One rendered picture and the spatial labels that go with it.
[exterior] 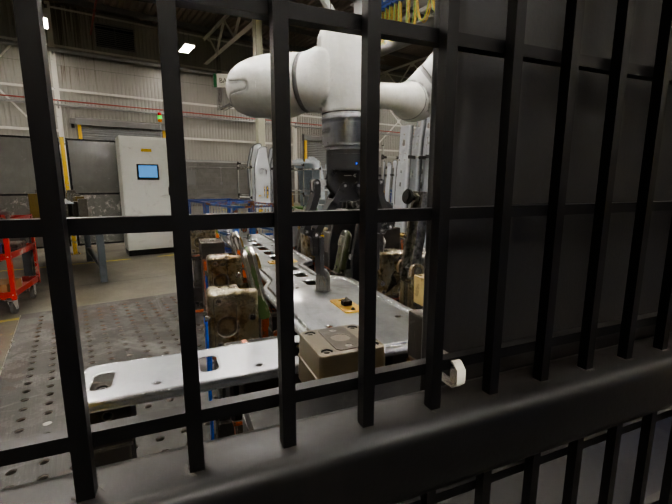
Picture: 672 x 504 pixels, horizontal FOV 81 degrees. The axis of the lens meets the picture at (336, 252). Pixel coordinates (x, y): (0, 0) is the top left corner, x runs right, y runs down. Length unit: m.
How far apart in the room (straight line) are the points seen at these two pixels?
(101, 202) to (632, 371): 8.24
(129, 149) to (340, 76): 6.95
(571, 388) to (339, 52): 0.61
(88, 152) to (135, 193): 1.23
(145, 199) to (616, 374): 7.47
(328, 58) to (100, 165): 7.72
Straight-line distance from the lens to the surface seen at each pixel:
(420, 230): 0.79
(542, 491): 0.34
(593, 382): 0.19
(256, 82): 0.76
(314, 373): 0.44
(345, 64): 0.70
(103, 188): 8.31
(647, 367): 0.22
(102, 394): 0.53
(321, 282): 0.85
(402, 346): 0.60
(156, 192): 7.58
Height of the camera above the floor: 1.23
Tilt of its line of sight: 10 degrees down
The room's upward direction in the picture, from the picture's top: straight up
